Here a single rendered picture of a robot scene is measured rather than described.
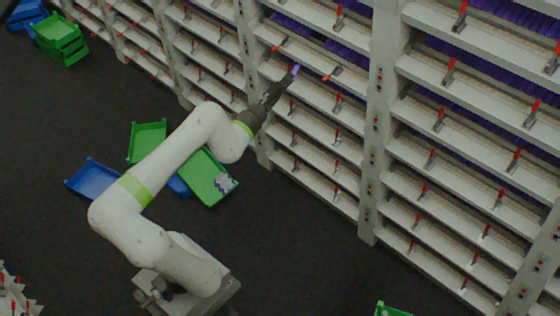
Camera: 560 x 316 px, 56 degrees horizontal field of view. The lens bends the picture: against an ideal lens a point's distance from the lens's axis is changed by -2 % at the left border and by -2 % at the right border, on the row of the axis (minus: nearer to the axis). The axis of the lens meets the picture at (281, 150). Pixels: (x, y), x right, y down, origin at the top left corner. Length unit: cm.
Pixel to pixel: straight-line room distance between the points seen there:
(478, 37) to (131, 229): 108
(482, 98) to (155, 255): 103
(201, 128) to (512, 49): 92
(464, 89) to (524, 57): 24
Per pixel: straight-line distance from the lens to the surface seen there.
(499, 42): 154
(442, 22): 159
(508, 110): 164
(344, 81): 197
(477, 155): 178
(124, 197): 158
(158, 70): 342
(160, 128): 322
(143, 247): 148
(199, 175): 281
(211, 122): 168
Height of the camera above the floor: 220
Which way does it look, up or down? 48 degrees down
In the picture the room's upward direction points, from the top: 6 degrees counter-clockwise
